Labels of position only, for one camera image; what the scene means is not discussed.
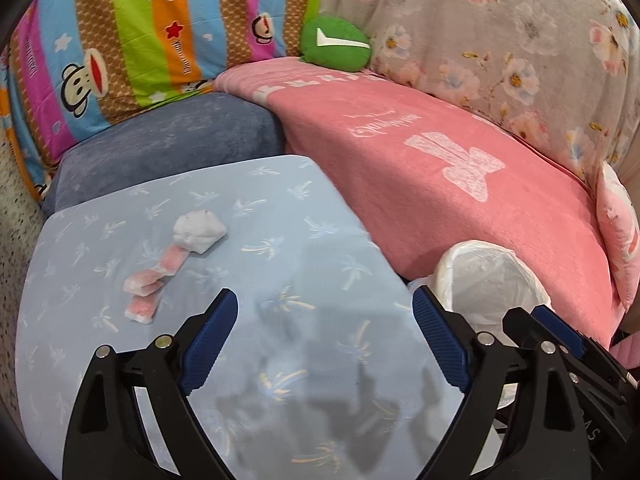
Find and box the grey floral blanket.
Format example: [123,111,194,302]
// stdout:
[320,0,640,196]

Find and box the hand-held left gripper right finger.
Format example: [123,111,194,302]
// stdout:
[411,285,596,480]

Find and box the green plush cushion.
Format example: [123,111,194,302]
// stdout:
[300,15,372,72]

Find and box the white bin with plastic liner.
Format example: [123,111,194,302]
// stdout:
[407,241,553,431]

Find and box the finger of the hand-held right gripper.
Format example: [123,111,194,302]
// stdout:
[502,305,587,359]

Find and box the pink white paper strip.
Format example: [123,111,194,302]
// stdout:
[123,245,186,326]

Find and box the crumpled white tissue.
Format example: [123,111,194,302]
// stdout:
[172,209,227,256]

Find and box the pink white pillow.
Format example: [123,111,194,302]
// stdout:
[597,162,640,306]

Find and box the blue grey cushion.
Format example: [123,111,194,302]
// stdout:
[41,92,286,218]

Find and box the pink blanket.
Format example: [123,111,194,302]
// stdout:
[215,55,626,351]

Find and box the light blue palm print cloth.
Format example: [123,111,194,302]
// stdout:
[15,155,466,480]

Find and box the colourful monkey print pillow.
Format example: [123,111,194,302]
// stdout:
[0,0,326,201]

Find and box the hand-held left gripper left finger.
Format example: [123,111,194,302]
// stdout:
[62,287,239,480]

